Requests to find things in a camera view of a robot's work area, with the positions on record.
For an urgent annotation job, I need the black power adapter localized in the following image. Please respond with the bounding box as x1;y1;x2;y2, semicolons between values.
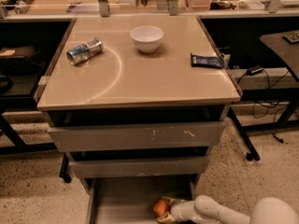
246;65;263;76

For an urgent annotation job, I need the orange fruit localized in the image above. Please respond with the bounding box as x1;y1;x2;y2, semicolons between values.
153;200;169;217

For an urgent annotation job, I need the crushed silver blue can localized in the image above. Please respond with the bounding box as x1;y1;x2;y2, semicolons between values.
66;37;104;65

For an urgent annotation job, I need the middle grey drawer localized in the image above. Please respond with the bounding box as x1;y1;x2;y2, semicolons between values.
70;157;209;178

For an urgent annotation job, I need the top grey drawer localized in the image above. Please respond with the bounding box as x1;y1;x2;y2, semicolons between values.
49;121;224;152

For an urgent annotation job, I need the open bottom grey drawer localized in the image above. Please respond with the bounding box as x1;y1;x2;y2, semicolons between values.
86;175;195;224

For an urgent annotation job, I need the white ceramic bowl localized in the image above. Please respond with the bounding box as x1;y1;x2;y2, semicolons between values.
130;25;164;53

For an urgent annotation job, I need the dark blue snack packet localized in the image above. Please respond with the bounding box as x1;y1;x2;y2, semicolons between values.
191;54;224;69

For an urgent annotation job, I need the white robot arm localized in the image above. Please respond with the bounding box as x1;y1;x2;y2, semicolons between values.
153;195;299;224

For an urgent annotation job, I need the grey drawer cabinet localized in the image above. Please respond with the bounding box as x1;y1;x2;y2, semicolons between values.
33;14;243;224

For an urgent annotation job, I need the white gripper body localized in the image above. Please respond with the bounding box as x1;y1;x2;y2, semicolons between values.
170;199;198;222

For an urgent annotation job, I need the black remote keypad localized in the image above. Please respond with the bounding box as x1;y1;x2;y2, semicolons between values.
282;31;299;44

